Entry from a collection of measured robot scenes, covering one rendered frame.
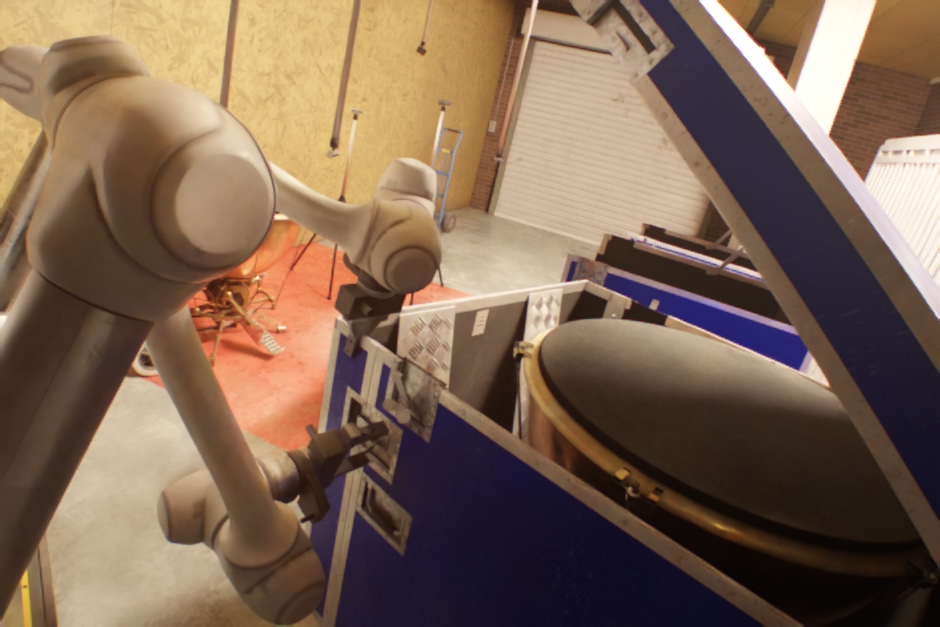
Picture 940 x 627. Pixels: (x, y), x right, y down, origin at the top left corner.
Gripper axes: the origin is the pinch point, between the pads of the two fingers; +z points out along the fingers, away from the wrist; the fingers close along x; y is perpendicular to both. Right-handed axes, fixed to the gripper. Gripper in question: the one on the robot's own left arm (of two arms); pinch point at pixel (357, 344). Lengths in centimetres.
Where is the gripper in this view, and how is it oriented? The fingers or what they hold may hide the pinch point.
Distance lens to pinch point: 109.1
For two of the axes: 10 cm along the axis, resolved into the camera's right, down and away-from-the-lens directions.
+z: -3.4, 8.4, 4.2
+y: 6.6, 5.3, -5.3
